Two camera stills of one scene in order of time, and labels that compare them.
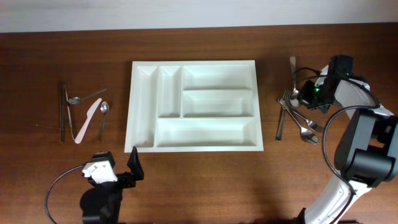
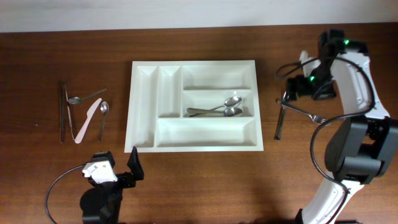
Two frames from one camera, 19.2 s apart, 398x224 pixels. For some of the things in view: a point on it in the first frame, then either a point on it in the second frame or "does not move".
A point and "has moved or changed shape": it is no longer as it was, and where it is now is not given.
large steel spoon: [306, 134] to [229, 112]
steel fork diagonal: [311, 124] to [313, 117]
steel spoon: [294, 100] has moved or changed shape
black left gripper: [137, 168] does not move
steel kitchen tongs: [62, 88] does not move
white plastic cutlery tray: [194, 106] does not move
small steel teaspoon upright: [104, 107] does not move
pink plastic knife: [78, 140] does not move
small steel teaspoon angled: [77, 100] does not move
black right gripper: [303, 96] to [327, 91]
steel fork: [286, 98] does not move
